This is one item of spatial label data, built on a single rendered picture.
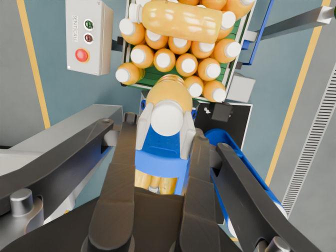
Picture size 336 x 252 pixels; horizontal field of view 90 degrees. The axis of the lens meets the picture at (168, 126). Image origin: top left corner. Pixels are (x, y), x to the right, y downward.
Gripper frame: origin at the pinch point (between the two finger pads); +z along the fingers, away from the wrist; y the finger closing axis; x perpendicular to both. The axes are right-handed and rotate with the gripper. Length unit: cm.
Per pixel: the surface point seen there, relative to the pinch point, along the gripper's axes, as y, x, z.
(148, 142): -3.3, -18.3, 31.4
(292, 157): 147, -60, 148
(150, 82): -9, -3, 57
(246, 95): 35, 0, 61
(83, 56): -27.3, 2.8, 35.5
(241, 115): 69, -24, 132
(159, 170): 1.7, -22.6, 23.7
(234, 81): 27, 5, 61
